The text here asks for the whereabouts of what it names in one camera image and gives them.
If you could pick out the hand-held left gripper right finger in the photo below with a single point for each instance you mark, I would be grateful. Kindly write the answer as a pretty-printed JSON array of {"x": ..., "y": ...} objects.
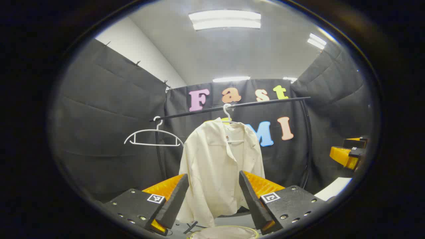
[{"x": 254, "y": 205}]

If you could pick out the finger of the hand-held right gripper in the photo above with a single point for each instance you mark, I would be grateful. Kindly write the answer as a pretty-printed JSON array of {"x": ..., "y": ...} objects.
[
  {"x": 343, "y": 157},
  {"x": 355, "y": 143}
]

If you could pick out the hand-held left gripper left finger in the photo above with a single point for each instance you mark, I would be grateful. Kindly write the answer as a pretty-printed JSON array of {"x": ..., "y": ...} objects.
[{"x": 176, "y": 202}]

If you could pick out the mesh laundry hamper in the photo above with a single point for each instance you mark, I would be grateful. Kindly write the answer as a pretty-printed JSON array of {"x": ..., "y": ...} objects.
[{"x": 225, "y": 233}]

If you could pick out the cream button shirt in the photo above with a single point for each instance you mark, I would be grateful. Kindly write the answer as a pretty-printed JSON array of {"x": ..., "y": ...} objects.
[{"x": 212, "y": 166}]

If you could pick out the white plastic clothes hanger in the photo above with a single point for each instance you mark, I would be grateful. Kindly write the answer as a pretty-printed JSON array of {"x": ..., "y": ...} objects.
[
  {"x": 154, "y": 144},
  {"x": 227, "y": 113}
]

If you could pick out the black clothes rack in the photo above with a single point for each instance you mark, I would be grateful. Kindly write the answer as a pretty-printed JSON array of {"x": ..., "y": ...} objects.
[{"x": 265, "y": 102}]

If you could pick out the ceiling light panel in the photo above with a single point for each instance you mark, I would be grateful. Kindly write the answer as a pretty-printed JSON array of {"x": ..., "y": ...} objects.
[
  {"x": 231, "y": 79},
  {"x": 317, "y": 41},
  {"x": 225, "y": 20}
]

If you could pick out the black backdrop cloth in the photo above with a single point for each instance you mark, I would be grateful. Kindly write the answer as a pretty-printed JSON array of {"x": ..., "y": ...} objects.
[{"x": 106, "y": 116}]

